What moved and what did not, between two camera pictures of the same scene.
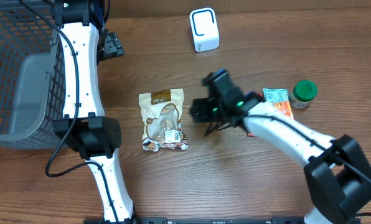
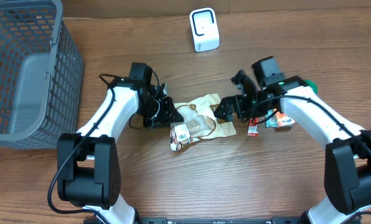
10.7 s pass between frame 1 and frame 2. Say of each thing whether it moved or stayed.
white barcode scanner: stayed
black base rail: stayed
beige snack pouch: moved
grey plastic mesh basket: stayed
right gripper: moved
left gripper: moved
